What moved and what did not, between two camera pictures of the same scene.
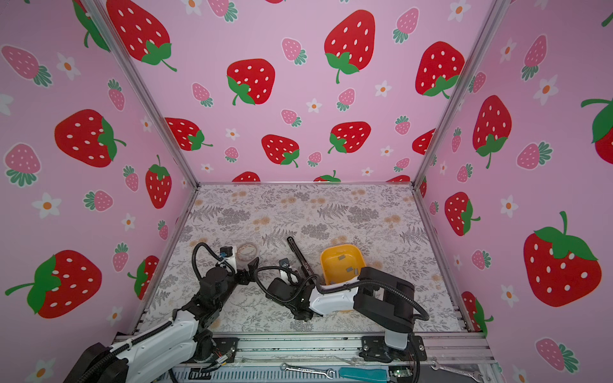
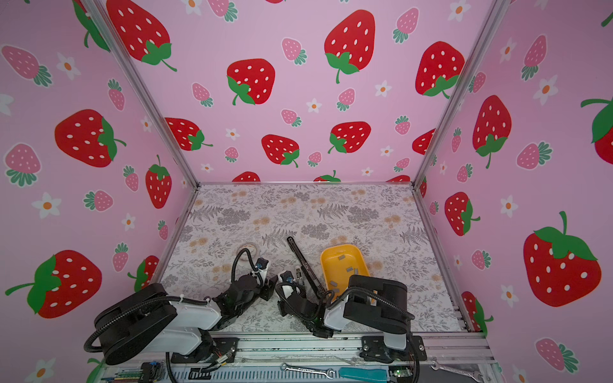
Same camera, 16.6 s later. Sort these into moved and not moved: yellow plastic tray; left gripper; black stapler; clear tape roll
Moved: left gripper
Not moved: clear tape roll; black stapler; yellow plastic tray
